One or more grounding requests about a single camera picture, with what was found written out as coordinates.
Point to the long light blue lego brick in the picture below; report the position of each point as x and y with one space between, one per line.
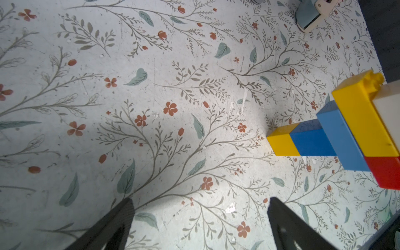
341 138

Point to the red lego brick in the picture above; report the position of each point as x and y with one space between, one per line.
386 171

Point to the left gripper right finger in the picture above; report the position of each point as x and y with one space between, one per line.
289 230

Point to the small dark blue lego brick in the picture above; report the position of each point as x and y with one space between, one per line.
311 140

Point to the white lego brick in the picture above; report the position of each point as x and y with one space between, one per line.
387 104

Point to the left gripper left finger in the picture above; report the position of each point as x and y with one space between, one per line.
109 233

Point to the small yellow lego brick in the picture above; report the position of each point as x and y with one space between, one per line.
281 141

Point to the yellow long lego brick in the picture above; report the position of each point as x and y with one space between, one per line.
354 98

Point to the floral table mat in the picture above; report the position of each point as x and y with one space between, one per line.
169 103

